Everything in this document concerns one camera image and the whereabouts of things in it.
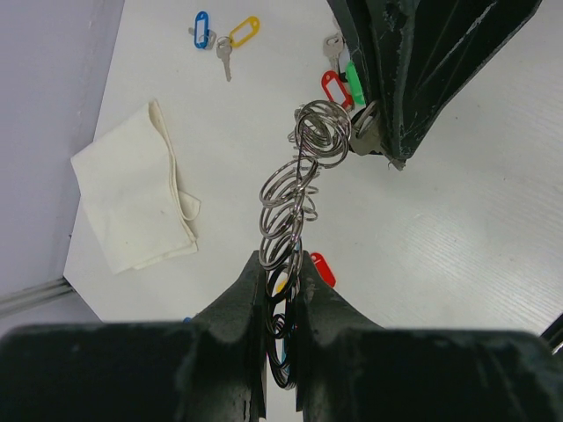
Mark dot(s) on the white folded cloth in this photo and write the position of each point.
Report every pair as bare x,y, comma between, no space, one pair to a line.
130,195

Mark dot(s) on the red tag key bunch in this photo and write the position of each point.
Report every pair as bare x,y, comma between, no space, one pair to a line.
331,83

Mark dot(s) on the yellow tag key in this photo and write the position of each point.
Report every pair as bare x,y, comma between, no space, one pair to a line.
237,37

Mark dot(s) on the green tag key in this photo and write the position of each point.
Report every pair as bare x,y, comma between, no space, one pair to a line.
354,84

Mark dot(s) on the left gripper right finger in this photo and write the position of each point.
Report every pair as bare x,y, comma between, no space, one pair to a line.
349,368

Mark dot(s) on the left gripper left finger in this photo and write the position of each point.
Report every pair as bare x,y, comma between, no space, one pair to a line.
211,368

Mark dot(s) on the blue tag upper key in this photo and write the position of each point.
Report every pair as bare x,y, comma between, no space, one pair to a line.
203,36

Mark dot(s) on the blue handled key organiser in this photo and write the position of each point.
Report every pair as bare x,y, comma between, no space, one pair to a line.
320,139

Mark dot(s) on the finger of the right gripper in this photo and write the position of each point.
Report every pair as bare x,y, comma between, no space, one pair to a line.
382,37
443,45

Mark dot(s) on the left aluminium frame post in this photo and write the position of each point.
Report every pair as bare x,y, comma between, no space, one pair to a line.
32,297

